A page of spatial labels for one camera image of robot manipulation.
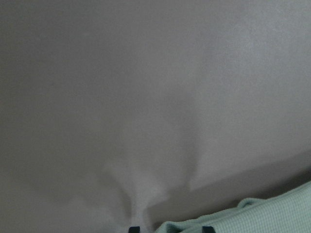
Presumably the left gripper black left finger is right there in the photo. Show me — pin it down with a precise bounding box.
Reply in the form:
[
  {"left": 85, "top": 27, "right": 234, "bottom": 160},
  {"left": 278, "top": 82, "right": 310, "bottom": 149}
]
[{"left": 129, "top": 226, "right": 140, "bottom": 233}]

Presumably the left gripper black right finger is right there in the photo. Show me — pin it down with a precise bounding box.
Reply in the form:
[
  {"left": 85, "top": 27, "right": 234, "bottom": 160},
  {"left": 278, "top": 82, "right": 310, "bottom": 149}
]
[{"left": 202, "top": 226, "right": 214, "bottom": 233}]

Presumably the olive green long-sleeve shirt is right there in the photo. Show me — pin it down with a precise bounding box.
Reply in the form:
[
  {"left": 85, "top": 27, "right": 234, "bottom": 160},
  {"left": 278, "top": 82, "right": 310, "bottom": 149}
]
[{"left": 157, "top": 183, "right": 311, "bottom": 233}]

